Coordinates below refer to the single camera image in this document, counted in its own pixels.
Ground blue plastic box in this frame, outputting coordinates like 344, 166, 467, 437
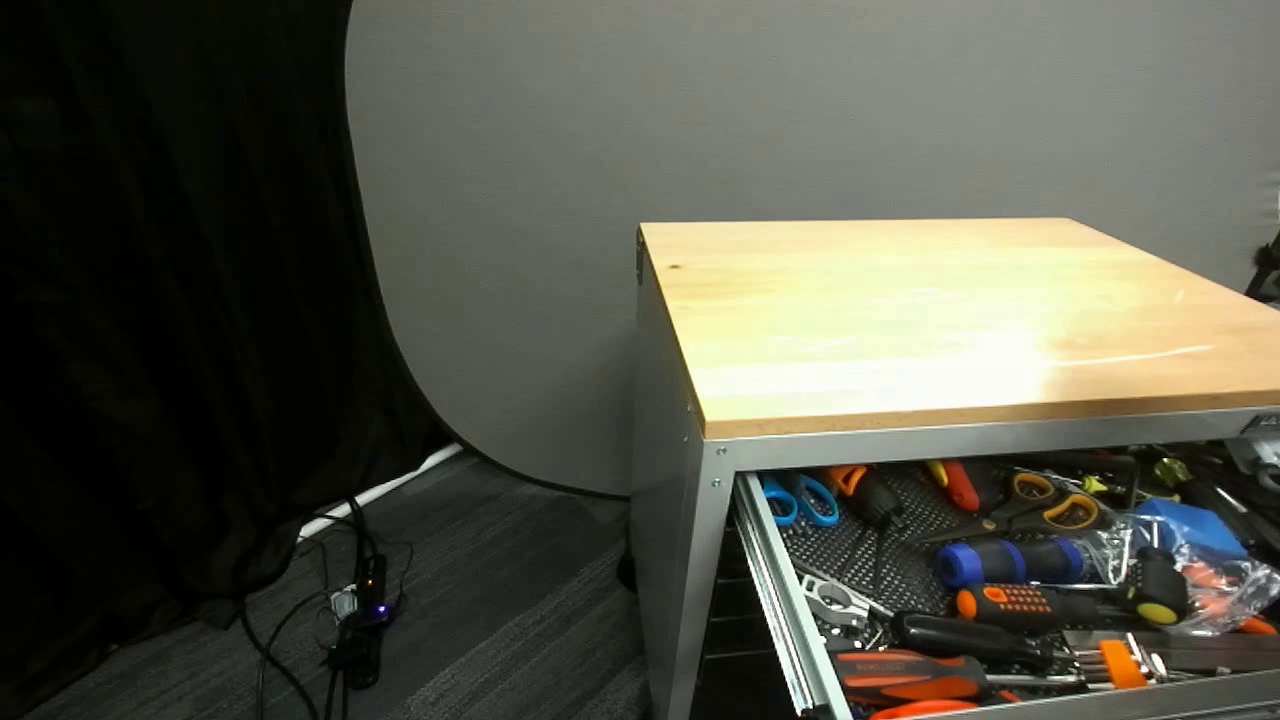
1139, 500, 1249, 562

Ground blue black handle screwdriver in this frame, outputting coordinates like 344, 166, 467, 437
937, 536, 1087, 590

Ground black power strip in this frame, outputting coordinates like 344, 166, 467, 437
327, 555, 396, 691

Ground black curtain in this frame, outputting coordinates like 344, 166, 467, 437
0, 0, 449, 715

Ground orange handle scissors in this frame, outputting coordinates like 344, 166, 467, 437
1010, 469, 1105, 532

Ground orange black handle screwdriver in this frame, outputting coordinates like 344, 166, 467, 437
957, 585, 1128, 632

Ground short black yellow screwdriver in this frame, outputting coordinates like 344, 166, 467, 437
1125, 550, 1192, 630

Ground blue handle scissors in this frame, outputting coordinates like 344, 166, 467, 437
758, 473, 844, 532

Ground red handle screwdriver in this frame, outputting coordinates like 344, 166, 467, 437
929, 462, 985, 513

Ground black power cable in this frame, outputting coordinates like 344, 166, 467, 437
237, 491, 405, 720

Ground grey tool cabinet wooden top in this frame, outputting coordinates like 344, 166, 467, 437
631, 217, 1280, 720

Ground grey round partition panel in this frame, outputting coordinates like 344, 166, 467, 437
344, 0, 1280, 491

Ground open grey tool drawer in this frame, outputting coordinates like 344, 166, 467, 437
732, 427, 1280, 720

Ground clear plastic bag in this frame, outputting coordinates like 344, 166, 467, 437
1087, 500, 1280, 635

